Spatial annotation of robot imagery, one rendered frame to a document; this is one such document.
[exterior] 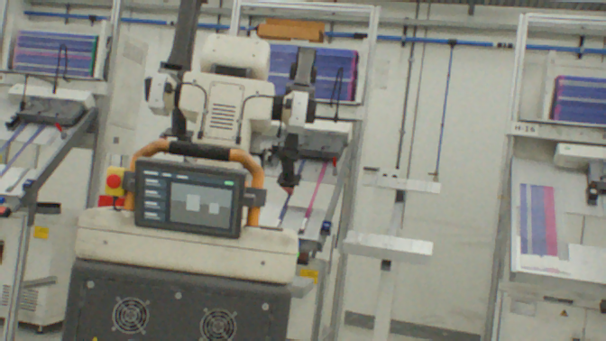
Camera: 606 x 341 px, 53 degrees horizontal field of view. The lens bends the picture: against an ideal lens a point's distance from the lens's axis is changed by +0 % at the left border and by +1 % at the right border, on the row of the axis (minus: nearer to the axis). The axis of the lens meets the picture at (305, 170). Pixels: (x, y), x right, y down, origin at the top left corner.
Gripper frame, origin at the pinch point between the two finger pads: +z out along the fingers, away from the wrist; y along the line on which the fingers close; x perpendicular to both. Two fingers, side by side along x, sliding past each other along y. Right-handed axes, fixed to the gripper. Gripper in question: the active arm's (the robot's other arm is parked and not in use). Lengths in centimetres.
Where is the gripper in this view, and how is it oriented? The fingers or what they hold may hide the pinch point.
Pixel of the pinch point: (290, 193)
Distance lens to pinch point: 275.9
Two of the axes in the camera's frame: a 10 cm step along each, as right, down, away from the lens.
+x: -2.6, 6.5, -7.2
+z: 0.6, 7.5, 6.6
